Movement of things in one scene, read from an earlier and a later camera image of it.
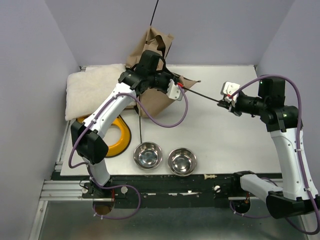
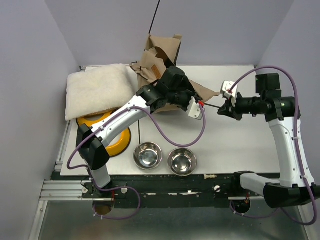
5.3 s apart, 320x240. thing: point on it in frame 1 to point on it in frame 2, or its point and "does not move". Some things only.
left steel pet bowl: (147, 155) does not move
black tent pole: (203, 95) to (212, 105)
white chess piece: (209, 176) does not move
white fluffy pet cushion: (86, 90) does not move
